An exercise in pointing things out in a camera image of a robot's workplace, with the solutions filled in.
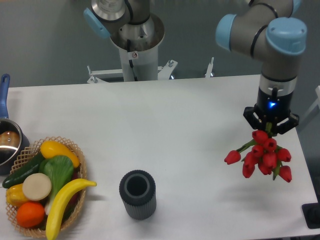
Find beige round disc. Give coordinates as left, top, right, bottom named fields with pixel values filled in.
left=22, top=173, right=52, bottom=201

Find blue handled saucepan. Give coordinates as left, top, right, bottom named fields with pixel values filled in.
left=0, top=74, right=30, bottom=176

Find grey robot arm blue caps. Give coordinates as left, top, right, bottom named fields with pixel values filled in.
left=215, top=0, right=308, bottom=137

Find black device at edge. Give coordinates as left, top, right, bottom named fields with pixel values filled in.
left=301, top=202, right=320, bottom=229

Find woven wicker basket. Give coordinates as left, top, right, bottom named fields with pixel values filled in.
left=6, top=136, right=87, bottom=238

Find dark green cucumber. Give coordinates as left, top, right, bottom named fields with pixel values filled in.
left=2, top=152, right=45, bottom=189

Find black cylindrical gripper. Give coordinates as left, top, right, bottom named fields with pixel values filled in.
left=243, top=88, right=300, bottom=137

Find white frame at right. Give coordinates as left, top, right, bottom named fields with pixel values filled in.
left=298, top=85, right=320, bottom=132

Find red tulip bouquet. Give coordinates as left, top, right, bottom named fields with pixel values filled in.
left=224, top=123, right=292, bottom=183

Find silver robot base column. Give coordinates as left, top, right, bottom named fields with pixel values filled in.
left=83, top=0, right=165, bottom=82

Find white metal mounting frame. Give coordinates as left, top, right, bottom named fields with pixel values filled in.
left=87, top=57, right=215, bottom=84

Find orange fruit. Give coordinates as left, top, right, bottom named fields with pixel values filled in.
left=16, top=201, right=45, bottom=228

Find dark grey ribbed vase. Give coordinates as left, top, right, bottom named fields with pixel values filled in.
left=119, top=169, right=157, bottom=220

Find yellow bell pepper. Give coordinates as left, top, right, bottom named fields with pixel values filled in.
left=6, top=183, right=30, bottom=207

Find yellow squash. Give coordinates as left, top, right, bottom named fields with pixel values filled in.
left=40, top=140, right=80, bottom=168

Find green bok choy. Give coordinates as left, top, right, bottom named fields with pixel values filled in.
left=39, top=155, right=74, bottom=216

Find yellow banana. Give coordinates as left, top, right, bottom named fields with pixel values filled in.
left=45, top=178, right=97, bottom=240

